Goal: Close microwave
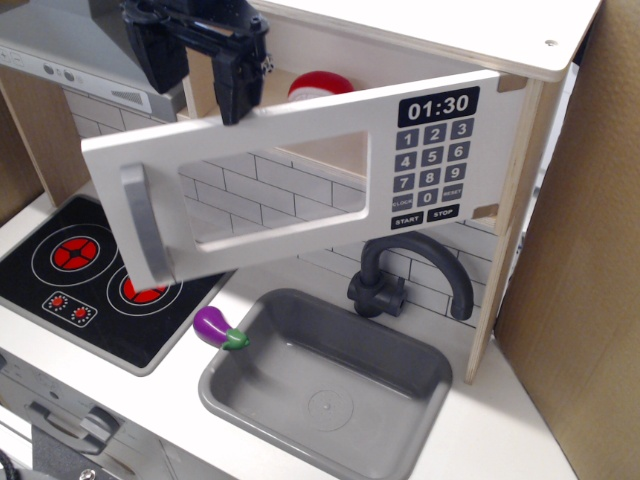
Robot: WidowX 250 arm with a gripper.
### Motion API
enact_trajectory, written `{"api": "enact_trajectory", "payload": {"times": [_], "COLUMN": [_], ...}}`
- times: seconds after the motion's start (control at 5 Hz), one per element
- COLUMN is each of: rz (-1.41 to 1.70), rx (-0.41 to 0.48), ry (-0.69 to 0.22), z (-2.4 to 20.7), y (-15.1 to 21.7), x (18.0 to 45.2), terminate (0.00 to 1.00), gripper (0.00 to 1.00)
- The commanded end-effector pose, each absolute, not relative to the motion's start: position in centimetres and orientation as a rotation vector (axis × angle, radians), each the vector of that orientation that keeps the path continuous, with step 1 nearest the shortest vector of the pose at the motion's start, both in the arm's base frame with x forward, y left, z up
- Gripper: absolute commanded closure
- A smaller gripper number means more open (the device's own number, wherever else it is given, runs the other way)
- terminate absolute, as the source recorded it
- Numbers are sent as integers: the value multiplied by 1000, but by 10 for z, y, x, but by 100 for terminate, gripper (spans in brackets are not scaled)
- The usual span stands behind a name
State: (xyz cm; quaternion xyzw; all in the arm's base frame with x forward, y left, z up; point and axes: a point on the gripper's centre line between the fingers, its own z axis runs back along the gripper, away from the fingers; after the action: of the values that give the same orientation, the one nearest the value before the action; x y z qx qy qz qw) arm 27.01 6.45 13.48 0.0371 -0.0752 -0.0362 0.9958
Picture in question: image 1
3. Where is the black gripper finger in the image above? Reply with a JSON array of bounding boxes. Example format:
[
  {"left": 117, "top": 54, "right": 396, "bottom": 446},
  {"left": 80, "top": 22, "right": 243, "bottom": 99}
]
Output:
[
  {"left": 125, "top": 17, "right": 189, "bottom": 94},
  {"left": 212, "top": 47, "right": 265, "bottom": 126}
]

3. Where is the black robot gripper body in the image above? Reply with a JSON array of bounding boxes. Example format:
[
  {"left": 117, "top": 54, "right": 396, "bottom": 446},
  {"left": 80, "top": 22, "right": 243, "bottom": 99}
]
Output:
[{"left": 121, "top": 1, "right": 271, "bottom": 73}]

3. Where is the white toy microwave door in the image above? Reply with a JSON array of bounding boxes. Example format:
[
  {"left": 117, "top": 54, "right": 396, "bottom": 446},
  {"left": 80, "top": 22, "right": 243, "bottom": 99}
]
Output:
[{"left": 82, "top": 70, "right": 526, "bottom": 288}]

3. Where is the white wooden microwave cabinet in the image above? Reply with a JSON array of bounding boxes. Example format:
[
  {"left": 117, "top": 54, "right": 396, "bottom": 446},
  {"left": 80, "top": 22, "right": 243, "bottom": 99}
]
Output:
[{"left": 179, "top": 1, "right": 599, "bottom": 378}]

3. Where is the red white toy sushi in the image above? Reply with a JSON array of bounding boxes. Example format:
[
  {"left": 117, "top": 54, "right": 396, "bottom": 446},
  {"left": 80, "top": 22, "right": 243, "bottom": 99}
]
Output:
[{"left": 287, "top": 71, "right": 355, "bottom": 102}]

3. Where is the grey range hood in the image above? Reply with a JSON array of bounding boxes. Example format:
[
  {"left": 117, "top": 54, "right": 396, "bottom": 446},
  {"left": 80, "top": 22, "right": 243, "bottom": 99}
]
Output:
[{"left": 1, "top": 1, "right": 186, "bottom": 122}]

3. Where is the black toy stovetop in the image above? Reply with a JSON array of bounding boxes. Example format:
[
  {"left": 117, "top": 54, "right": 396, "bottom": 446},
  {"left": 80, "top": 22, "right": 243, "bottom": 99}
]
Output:
[{"left": 1, "top": 195, "right": 229, "bottom": 376}]

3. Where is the purple toy eggplant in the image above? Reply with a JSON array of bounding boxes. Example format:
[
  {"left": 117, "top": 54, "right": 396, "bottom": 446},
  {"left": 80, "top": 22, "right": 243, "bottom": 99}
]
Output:
[{"left": 193, "top": 306, "right": 250, "bottom": 351}]

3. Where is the dark grey toy faucet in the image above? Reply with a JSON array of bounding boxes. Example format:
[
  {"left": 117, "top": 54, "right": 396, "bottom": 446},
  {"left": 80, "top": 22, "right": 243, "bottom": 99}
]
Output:
[{"left": 347, "top": 232, "right": 474, "bottom": 321}]

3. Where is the grey plastic sink basin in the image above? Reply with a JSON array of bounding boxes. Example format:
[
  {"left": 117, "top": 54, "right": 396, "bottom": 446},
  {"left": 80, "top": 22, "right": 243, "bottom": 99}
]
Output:
[{"left": 199, "top": 289, "right": 452, "bottom": 479}]

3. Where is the brown cardboard panel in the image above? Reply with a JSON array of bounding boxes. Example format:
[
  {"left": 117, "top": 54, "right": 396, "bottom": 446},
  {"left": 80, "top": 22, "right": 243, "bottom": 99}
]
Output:
[{"left": 496, "top": 1, "right": 639, "bottom": 479}]

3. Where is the grey oven door handle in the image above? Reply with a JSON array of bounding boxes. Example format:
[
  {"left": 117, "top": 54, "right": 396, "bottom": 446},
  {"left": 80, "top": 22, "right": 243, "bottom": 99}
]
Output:
[{"left": 25, "top": 401, "right": 120, "bottom": 455}]

